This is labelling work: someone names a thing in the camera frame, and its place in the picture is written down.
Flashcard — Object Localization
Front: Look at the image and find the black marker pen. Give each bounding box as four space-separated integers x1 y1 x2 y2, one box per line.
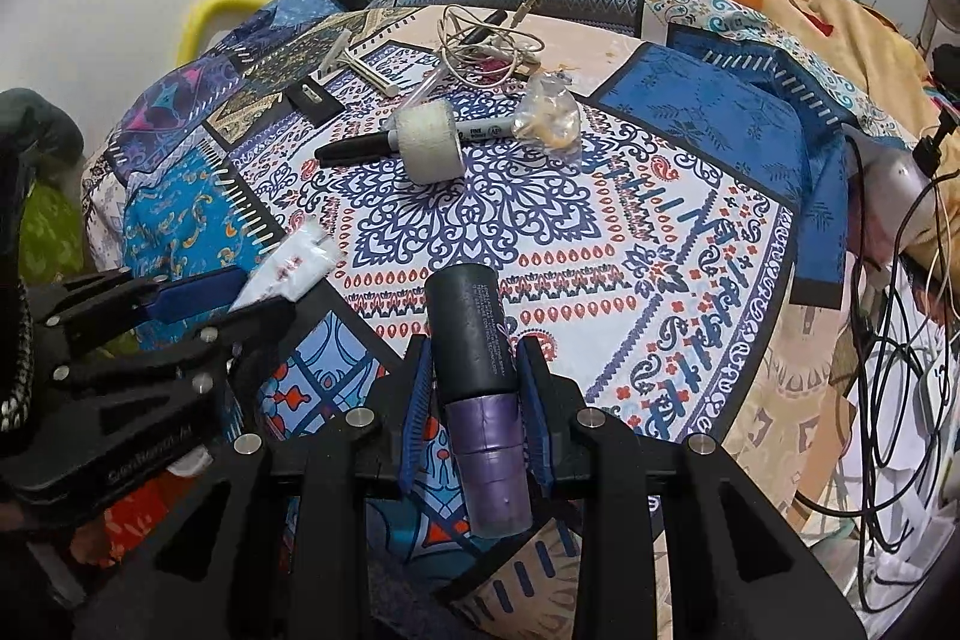
314 115 512 169

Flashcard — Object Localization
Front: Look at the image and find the yellow foam tube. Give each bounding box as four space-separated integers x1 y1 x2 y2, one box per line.
176 0 268 67

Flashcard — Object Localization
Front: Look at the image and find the patchwork patterned bedsheet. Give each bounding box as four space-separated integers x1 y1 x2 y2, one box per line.
82 0 903 509

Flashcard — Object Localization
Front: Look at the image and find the black purple spray can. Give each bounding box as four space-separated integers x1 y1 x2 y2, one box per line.
425 263 532 539

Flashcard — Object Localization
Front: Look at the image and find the crumpled clear plastic wrapper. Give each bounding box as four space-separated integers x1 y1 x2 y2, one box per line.
512 71 583 158

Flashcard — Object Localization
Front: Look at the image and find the white tape roll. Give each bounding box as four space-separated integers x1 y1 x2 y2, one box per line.
395 99 466 185

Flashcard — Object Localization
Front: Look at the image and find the black cables bundle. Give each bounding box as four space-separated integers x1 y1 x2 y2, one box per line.
794 105 960 614

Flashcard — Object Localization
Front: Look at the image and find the white disposable razor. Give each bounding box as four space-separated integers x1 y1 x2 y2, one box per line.
316 29 400 99

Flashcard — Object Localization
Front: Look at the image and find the pile of clothes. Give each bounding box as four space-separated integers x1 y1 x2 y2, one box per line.
2 88 85 287

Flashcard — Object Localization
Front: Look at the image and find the small black card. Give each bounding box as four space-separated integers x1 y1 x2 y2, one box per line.
285 76 345 128

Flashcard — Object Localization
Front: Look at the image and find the white earphone cable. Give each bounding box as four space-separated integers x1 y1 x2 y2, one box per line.
434 0 548 91

